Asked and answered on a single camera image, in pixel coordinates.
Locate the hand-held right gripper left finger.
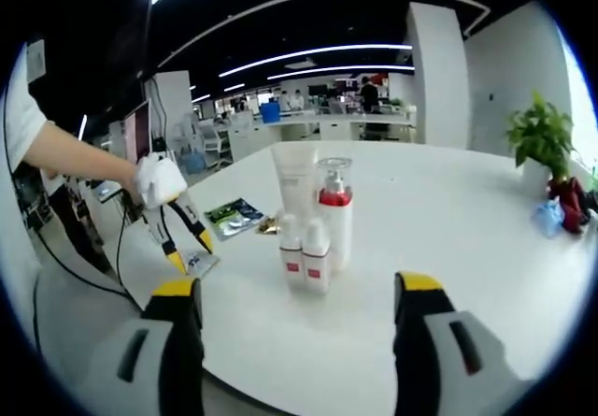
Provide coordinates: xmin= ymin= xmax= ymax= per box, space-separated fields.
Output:
xmin=91 ymin=275 xmax=206 ymax=416

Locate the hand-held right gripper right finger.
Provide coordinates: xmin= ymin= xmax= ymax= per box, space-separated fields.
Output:
xmin=392 ymin=270 xmax=520 ymax=416

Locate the green skincare sachet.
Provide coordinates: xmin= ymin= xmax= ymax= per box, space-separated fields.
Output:
xmin=204 ymin=200 xmax=239 ymax=242

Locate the small clear skincare sachet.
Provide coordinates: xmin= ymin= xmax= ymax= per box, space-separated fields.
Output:
xmin=183 ymin=251 xmax=221 ymax=277

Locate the gold skincare sachet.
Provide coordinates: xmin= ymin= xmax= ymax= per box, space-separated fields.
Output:
xmin=255 ymin=216 xmax=282 ymax=237

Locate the small white skincare bottle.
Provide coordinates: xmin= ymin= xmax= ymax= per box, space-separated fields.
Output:
xmin=301 ymin=218 xmax=335 ymax=294
xmin=278 ymin=213 xmax=306 ymax=292

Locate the white skincare tube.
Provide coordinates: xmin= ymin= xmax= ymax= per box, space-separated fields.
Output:
xmin=270 ymin=144 xmax=320 ymax=230

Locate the white red-collar pump skincare bottle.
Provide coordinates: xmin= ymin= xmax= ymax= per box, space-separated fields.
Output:
xmin=316 ymin=156 xmax=355 ymax=273

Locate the white office chair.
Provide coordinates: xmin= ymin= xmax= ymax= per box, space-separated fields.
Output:
xmin=198 ymin=121 xmax=234 ymax=170

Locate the blue bin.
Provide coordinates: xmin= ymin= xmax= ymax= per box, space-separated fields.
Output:
xmin=259 ymin=102 xmax=282 ymax=124

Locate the white office counter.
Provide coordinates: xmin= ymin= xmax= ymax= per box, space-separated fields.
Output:
xmin=231 ymin=109 xmax=418 ymax=145

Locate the blue plastic bag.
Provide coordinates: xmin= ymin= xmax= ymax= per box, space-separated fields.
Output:
xmin=531 ymin=198 xmax=565 ymax=239

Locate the potted green plant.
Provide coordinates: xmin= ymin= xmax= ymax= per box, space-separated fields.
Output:
xmin=505 ymin=90 xmax=577 ymax=194

